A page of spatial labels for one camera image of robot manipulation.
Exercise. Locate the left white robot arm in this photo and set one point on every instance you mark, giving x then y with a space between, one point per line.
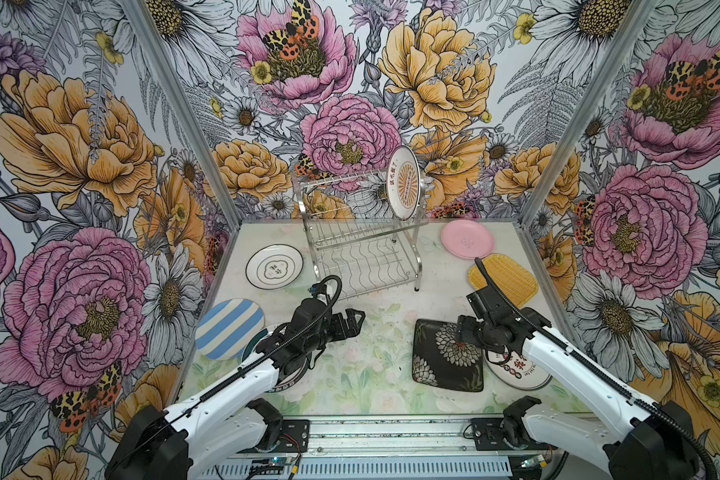
231 416

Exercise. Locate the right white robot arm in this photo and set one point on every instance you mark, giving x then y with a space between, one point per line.
632 436

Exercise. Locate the black square floral plate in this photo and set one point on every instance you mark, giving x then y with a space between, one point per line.
440 360

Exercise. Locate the blue white striped plate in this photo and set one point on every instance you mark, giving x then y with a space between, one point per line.
227 328

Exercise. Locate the pink plastic plate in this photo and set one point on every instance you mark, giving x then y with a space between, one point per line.
467 239

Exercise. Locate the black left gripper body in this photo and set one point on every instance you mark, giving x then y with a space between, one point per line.
334 331

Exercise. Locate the yellow woven-pattern tray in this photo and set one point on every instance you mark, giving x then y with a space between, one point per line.
516 283

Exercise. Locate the white plate black clover outline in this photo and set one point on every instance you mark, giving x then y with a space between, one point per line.
274 267

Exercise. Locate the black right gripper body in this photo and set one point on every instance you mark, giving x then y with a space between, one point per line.
469 328

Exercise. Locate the white plate green red rim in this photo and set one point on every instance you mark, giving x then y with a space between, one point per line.
292 366

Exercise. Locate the chrome two-tier dish rack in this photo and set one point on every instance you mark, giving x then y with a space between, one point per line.
353 232

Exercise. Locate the white plate orange sunburst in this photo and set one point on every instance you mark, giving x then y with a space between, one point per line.
403 183

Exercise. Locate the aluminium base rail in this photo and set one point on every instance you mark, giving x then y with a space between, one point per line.
459 446

